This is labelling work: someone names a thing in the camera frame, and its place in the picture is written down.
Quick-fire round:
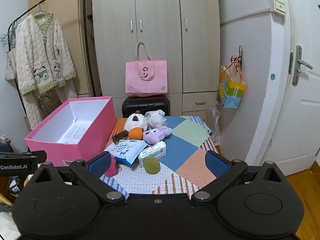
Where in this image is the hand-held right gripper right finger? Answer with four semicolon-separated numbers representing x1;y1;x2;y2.
191;151;288;203

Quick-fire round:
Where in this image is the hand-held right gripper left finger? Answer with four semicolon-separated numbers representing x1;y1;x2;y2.
28;151;125;204

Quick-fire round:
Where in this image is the pink fluffy ball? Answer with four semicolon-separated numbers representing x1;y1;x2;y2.
104;154;119;177

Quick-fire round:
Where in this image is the blue white wet wipes pack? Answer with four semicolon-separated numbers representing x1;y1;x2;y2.
104;140;148;167

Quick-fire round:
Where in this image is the pink cardboard box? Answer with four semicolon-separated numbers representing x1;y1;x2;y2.
24;96;117;168

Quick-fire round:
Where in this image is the orange ball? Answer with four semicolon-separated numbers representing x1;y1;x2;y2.
128;127;143;141

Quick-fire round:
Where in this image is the green mango toy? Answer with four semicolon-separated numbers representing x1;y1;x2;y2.
143;156;160;175

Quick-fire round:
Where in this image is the white cat plush brown tail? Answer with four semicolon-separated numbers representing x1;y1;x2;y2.
112;110;148;144

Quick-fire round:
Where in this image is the white tissue pack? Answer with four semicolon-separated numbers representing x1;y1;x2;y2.
138;141;167;166

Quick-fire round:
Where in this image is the purple plush with floral dress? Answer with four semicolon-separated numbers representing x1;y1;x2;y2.
142;127;173;145

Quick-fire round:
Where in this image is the dark bag with white label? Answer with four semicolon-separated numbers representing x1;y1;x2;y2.
7;175;26;196

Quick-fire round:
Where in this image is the patchwork knitted blanket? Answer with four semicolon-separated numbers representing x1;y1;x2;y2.
100;116;227;196

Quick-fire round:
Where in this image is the white printed paper sheet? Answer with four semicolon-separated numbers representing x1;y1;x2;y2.
59;124;88;144

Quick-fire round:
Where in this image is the pale crumpled plastic bag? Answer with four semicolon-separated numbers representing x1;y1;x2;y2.
210;101;222;145

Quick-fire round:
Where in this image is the white cloth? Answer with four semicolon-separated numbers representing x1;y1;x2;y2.
0;205;21;240

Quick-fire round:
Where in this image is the colourful paper gift bag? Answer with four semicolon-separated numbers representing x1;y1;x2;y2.
218;55;247;109

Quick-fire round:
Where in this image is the black suitcase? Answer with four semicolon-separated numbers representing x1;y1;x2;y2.
122;94;171;118

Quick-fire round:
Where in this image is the beige canvas tote bag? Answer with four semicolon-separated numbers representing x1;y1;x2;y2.
4;46;18;81

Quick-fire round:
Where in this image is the white door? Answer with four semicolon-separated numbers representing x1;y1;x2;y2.
268;0;320;177

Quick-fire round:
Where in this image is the pink tote bag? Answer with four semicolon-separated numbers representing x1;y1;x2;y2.
125;42;168;97

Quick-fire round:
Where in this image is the cream fluffy robe green trim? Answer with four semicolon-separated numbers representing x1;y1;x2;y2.
15;12;78;130

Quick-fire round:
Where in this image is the black metal clothes rack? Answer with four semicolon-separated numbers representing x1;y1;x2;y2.
9;0;97;130

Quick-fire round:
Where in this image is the metal clothes hanger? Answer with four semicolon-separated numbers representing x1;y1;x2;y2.
34;2;50;16

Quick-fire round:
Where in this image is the light wooden wardrobe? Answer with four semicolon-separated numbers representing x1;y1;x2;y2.
91;0;222;123

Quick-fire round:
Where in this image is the bunch of wire hangers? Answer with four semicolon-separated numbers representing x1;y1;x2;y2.
0;33;16;47

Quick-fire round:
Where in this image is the metal door lever handle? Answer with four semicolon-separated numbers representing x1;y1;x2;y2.
292;45;314;86

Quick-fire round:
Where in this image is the white wall switch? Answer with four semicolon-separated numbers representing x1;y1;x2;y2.
269;0;287;17

